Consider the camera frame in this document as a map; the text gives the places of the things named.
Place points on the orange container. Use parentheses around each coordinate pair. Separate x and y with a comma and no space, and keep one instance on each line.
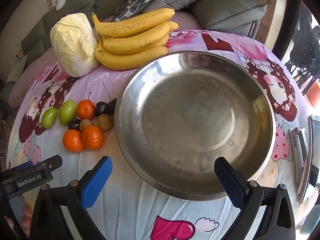
(315,93)

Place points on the dark cherry with curved stem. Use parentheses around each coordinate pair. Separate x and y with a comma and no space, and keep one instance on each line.
(102,109)

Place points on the grey sofa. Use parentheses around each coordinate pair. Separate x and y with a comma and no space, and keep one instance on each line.
(75,7)

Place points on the brown longan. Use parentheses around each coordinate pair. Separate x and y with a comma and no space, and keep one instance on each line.
(105,122)
(85,123)

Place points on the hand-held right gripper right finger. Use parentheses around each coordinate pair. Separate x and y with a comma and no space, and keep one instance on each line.
(230,182)

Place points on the smartphone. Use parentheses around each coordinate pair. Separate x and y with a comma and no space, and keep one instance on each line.
(311,175)

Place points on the stainless steel bowl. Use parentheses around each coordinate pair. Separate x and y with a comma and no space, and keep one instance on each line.
(190,110)

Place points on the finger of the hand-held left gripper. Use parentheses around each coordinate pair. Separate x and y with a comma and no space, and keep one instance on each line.
(53,161)
(23,166)

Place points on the person's left hand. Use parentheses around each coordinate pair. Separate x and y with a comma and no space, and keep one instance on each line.
(27,213)

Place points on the small green jujube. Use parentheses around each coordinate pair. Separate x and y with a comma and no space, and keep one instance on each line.
(49,118)

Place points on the napa cabbage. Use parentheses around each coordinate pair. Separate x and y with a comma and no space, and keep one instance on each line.
(72,45)

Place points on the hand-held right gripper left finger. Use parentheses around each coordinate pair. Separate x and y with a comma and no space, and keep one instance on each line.
(96,182)

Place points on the yellow banana bunch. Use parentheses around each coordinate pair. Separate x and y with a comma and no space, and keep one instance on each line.
(130,45)

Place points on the orange mandarin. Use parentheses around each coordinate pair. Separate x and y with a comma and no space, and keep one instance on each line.
(92,137)
(72,141)
(85,109)

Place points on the light grey cushion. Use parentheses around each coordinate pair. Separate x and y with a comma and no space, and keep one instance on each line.
(17,70)

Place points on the drying rack with dark clothes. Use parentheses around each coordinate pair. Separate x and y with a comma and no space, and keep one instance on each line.
(306,40)

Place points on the pink printed blanket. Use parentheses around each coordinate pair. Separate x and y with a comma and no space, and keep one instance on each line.
(140,212)

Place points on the large green jujube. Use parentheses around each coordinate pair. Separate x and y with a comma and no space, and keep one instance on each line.
(67,112)

